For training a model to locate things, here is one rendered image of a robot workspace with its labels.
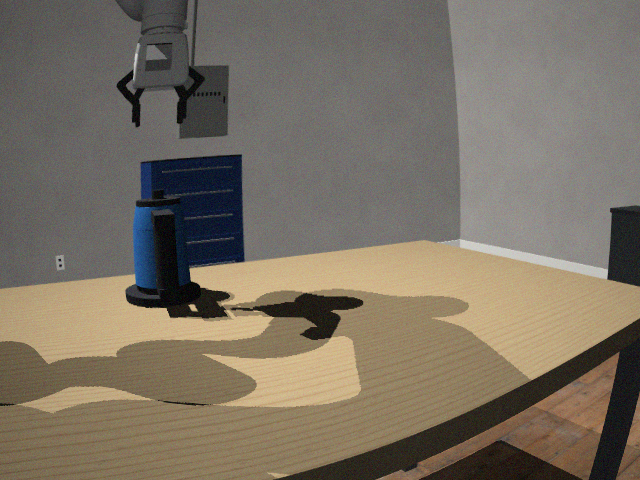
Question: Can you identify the blue kettle with black handle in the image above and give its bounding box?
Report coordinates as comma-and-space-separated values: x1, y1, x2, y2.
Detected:
133, 190, 191, 301

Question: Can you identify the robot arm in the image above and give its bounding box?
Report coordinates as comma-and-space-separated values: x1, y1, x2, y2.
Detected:
116, 0, 188, 71

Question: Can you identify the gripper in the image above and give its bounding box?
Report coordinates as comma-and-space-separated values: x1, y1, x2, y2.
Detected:
117, 29, 205, 127

